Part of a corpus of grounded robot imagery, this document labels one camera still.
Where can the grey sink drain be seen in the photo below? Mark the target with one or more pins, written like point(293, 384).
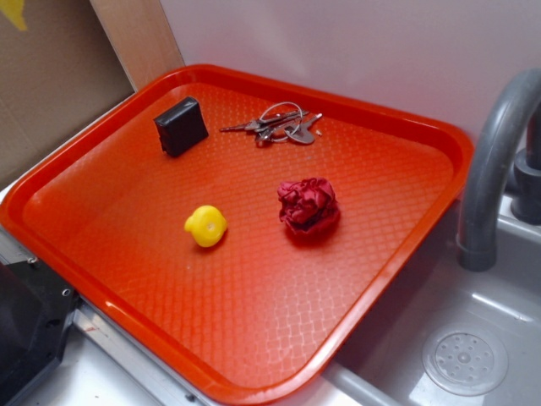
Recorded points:
point(465, 360)

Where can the black rectangular box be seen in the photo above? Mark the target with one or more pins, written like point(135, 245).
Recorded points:
point(181, 127)

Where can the crumpled red cloth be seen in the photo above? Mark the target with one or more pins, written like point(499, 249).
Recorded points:
point(308, 206)

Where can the yellow cloth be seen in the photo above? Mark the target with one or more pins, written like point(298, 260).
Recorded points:
point(13, 11)

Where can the grey toy faucet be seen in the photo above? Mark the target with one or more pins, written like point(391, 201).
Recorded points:
point(491, 170)

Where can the brown cardboard panel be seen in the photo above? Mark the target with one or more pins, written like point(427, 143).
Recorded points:
point(76, 60)

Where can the red plastic tray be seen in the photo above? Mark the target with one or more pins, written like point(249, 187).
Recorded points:
point(255, 317)

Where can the dark grey faucet handle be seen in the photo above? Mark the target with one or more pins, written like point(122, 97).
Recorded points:
point(526, 206)

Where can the grey toy sink basin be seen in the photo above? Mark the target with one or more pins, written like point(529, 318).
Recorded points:
point(381, 362)

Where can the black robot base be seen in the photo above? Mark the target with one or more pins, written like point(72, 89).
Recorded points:
point(37, 310)

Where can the bunch of metal keys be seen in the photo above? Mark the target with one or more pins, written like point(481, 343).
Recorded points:
point(279, 123)

